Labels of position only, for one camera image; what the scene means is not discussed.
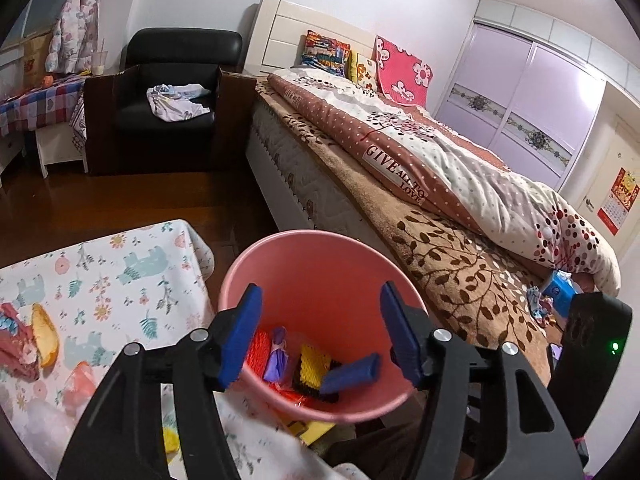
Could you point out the purple toy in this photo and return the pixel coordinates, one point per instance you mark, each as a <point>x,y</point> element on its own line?
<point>277,360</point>

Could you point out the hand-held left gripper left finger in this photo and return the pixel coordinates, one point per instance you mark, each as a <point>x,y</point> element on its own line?
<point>240,340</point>

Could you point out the lilac sliding door wardrobe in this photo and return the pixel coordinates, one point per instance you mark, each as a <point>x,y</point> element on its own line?
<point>505,75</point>

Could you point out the pink plastic bucket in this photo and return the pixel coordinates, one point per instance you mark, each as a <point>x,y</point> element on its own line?
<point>310,280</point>

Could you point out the blue tissue pack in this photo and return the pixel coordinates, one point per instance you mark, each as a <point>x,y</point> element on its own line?
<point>560,292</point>

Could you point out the white foam net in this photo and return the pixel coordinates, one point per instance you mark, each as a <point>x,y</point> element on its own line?
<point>45,425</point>

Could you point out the plastic cup with straw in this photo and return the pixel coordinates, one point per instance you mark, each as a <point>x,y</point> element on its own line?
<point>99,62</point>

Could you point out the blue foam net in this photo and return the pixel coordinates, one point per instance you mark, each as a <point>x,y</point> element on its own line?
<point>350,372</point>

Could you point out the colourful patterned pillow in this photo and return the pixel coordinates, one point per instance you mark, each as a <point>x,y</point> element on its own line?
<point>325,55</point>

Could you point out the cream bed headboard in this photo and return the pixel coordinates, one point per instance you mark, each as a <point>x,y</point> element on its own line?
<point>285,35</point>

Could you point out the white printed cloth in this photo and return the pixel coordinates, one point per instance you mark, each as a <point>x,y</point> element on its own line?
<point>175,102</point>

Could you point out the large window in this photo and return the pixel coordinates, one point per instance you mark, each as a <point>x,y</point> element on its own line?
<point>25,20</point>

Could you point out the red ribbed foam net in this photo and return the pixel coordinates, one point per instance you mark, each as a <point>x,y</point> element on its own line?
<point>257,355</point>

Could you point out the floral wrapper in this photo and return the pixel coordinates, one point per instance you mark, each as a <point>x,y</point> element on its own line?
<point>6,321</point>

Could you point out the checked tablecloth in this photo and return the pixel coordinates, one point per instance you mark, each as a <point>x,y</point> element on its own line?
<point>35,105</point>

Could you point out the white side table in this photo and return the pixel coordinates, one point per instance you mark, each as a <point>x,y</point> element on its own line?
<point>60,147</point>

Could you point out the yellow floral pillow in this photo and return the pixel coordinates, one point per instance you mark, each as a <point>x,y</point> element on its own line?
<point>365,72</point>

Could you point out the crumpled blue white wrapper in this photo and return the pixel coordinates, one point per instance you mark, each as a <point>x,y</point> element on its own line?
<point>539,307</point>

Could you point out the red wall calendar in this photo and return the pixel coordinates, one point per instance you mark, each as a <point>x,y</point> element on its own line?
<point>620,200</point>

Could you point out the floral puffer jacket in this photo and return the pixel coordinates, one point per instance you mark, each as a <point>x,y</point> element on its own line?
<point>72,20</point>

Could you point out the dotted pink white quilt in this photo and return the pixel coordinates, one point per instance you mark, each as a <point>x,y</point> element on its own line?
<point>475,185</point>

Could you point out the bed with brown leaf blanket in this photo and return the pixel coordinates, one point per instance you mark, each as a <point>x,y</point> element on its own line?
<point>450,270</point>

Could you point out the white quilted mattress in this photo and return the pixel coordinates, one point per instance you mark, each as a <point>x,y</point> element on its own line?
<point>300,180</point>

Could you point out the yellow mesh toy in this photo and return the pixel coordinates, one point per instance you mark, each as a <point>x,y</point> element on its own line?
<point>315,392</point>

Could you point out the yellow packet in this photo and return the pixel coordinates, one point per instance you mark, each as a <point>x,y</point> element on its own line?
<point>46,335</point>

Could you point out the yellow foam piece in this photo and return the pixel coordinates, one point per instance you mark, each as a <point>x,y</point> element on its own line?
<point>172,440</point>

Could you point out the brown paper bag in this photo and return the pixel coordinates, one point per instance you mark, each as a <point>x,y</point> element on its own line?
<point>36,60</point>

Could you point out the black armchair with wooden arms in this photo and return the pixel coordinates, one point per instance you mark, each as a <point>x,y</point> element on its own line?
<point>180,45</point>

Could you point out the floral animal print tablecloth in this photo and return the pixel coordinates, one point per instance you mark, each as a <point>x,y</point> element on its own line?
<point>125,280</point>

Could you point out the cream room door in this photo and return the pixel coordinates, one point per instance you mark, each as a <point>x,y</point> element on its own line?
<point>615,150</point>

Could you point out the pink flower pillow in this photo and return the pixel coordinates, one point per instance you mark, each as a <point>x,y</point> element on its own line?
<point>405,67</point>

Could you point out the small orange fruit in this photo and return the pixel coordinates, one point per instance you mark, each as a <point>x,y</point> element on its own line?
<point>48,80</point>

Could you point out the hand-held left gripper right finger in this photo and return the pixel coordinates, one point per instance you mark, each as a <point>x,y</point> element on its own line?
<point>400,335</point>

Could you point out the yellow foam net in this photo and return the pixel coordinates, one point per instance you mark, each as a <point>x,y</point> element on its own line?
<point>315,360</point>

